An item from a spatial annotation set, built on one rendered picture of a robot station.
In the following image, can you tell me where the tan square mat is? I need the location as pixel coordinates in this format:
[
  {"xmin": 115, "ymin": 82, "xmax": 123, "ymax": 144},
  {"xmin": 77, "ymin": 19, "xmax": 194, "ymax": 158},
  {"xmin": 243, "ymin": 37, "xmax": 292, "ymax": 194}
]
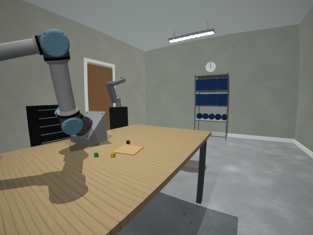
[{"xmin": 112, "ymin": 145, "xmax": 143, "ymax": 155}]

